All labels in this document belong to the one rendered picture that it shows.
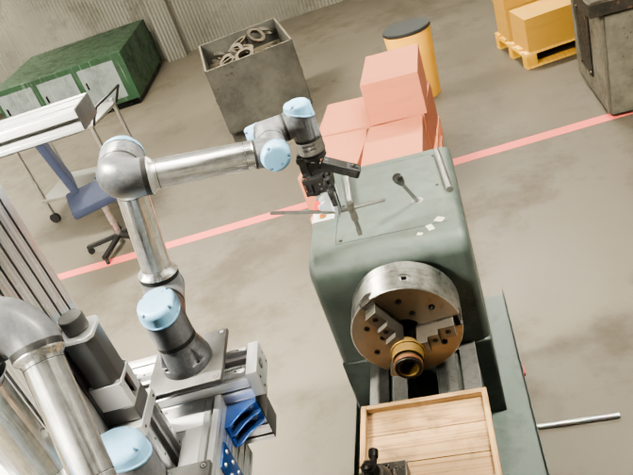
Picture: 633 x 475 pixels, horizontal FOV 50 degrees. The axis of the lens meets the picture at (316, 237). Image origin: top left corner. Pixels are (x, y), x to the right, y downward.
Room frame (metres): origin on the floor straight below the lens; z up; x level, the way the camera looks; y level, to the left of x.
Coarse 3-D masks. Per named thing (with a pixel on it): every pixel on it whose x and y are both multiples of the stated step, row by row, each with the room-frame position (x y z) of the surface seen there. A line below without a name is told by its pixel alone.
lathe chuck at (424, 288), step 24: (360, 288) 1.58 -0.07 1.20; (384, 288) 1.48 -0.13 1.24; (408, 288) 1.46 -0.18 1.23; (432, 288) 1.46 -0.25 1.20; (360, 312) 1.49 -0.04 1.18; (408, 312) 1.46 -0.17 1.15; (432, 312) 1.44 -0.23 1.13; (456, 312) 1.43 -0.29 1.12; (360, 336) 1.50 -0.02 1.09; (456, 336) 1.43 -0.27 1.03; (384, 360) 1.49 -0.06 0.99; (432, 360) 1.45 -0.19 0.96
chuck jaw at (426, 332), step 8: (432, 320) 1.44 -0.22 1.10; (440, 320) 1.43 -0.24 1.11; (448, 320) 1.42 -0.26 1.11; (456, 320) 1.43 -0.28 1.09; (416, 328) 1.44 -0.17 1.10; (424, 328) 1.43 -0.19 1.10; (432, 328) 1.42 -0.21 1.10; (440, 328) 1.40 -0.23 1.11; (448, 328) 1.40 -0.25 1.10; (416, 336) 1.41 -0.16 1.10; (424, 336) 1.40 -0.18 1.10; (432, 336) 1.39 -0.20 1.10; (440, 336) 1.40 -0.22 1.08; (448, 336) 1.40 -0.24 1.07; (424, 344) 1.38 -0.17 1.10; (432, 344) 1.39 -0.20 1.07; (440, 344) 1.39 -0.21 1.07
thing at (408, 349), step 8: (400, 344) 1.38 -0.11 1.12; (408, 344) 1.37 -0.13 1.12; (416, 344) 1.37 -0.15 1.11; (392, 352) 1.39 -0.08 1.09; (400, 352) 1.36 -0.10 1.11; (408, 352) 1.35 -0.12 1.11; (416, 352) 1.35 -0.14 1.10; (424, 352) 1.37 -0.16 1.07; (400, 360) 1.33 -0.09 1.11; (408, 360) 1.33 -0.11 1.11; (416, 360) 1.32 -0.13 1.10; (400, 368) 1.36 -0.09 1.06; (408, 368) 1.37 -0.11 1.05; (416, 368) 1.35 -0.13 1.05; (400, 376) 1.33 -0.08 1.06; (408, 376) 1.33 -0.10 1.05; (416, 376) 1.32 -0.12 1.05
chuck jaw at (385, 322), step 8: (368, 296) 1.51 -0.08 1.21; (368, 304) 1.49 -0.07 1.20; (376, 304) 1.48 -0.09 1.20; (368, 312) 1.47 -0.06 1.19; (376, 312) 1.45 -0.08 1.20; (384, 312) 1.47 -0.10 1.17; (368, 320) 1.45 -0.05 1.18; (376, 320) 1.45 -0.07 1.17; (384, 320) 1.44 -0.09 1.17; (392, 320) 1.45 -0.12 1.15; (400, 320) 1.47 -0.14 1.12; (384, 328) 1.42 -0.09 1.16; (392, 328) 1.42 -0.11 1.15; (400, 328) 1.44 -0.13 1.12; (384, 336) 1.42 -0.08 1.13; (392, 336) 1.41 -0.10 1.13; (400, 336) 1.40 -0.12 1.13; (392, 344) 1.40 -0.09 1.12
